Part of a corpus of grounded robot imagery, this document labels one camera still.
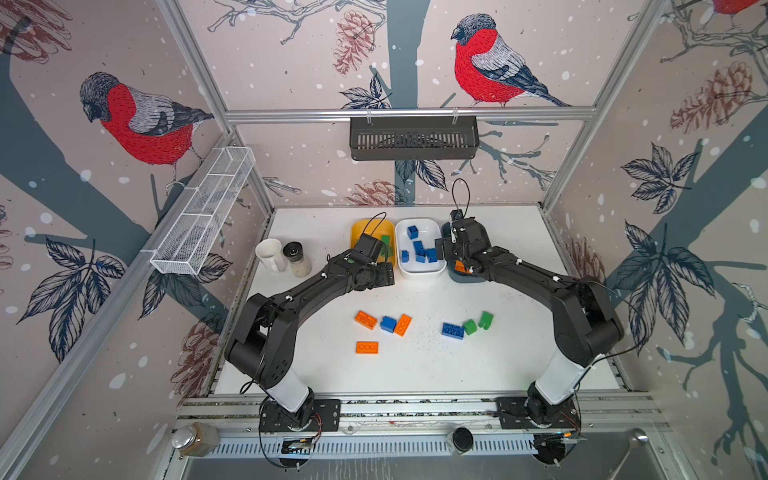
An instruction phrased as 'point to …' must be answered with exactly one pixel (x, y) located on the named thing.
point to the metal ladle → (635, 437)
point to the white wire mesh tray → (189, 239)
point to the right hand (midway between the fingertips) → (450, 242)
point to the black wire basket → (414, 140)
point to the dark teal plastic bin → (453, 275)
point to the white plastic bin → (415, 240)
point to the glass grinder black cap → (294, 252)
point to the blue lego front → (452, 330)
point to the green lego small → (470, 327)
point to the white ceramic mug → (270, 251)
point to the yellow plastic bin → (385, 232)
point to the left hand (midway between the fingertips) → (383, 276)
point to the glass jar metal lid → (184, 437)
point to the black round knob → (462, 439)
